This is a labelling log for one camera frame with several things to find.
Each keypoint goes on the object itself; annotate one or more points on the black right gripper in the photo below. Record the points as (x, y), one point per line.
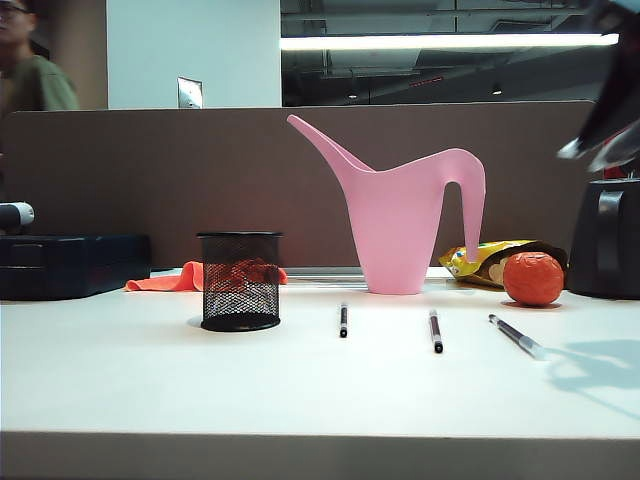
(620, 75)

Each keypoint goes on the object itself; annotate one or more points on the clear black gel pen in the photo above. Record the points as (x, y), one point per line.
(517, 336)
(435, 330)
(343, 320)

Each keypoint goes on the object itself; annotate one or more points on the black mesh pen holder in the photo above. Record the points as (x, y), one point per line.
(240, 310)

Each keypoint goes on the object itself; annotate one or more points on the black kettle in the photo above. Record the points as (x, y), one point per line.
(605, 240)

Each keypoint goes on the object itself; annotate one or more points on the black ceiling spotlight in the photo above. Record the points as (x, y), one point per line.
(496, 90)

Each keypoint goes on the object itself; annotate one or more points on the orange wrapped ball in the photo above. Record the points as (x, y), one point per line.
(532, 280)

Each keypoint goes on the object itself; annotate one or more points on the yellow snack bag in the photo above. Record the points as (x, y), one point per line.
(462, 262)

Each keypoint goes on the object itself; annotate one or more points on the white ceiling light strip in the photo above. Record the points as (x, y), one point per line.
(425, 41)

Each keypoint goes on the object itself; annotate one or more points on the pink plastic watering can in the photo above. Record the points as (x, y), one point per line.
(395, 225)

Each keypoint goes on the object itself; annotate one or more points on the brown desk partition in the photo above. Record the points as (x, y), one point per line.
(150, 170)

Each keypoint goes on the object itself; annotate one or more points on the orange cloth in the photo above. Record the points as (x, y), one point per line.
(165, 282)

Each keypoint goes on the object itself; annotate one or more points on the dark storage box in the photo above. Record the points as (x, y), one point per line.
(70, 265)

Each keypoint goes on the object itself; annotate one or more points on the person in green shirt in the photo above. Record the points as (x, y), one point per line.
(35, 85)

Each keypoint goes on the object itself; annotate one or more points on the white partition base rail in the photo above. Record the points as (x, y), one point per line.
(320, 273)

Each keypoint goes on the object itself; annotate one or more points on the silver wall switch plate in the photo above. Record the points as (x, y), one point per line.
(189, 92)

